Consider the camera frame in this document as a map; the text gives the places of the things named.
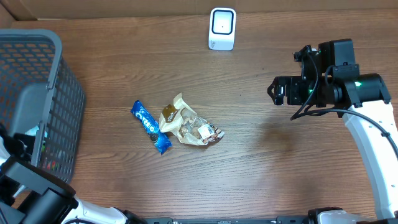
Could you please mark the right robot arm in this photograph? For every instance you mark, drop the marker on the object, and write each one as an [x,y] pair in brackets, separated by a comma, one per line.
[330,82]

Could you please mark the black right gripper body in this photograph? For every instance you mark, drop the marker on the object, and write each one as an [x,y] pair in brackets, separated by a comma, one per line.
[298,89]

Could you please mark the white barcode scanner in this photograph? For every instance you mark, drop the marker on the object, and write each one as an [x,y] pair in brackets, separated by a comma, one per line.
[222,29]

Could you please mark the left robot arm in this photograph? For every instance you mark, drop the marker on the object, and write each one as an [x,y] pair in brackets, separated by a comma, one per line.
[30,195]

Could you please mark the blue Oreo cookie pack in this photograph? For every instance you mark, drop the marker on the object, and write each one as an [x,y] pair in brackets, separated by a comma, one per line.
[160,140]

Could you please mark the grey plastic mesh basket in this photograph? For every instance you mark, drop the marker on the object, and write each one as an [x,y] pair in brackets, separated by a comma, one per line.
[41,97]

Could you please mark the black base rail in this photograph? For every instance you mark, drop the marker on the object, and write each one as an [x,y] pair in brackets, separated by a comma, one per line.
[299,219]

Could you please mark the beige nut snack bag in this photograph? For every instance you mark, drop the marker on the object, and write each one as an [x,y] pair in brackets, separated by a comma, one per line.
[183,122]

